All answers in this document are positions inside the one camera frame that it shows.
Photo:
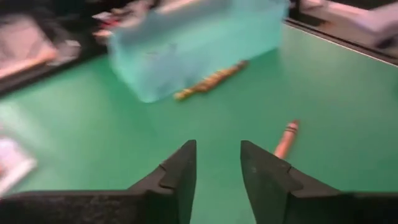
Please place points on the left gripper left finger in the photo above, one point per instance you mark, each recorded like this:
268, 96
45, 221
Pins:
174, 186

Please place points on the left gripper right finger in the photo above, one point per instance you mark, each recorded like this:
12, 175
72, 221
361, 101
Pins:
267, 186

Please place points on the teal plastic bin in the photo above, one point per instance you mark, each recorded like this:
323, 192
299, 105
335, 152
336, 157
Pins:
186, 46

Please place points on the orange crayon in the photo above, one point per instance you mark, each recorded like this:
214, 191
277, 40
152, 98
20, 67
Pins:
287, 137

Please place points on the green table mat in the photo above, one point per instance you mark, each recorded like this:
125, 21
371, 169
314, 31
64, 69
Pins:
93, 124

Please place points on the yellow crayon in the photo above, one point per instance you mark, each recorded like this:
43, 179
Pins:
211, 81

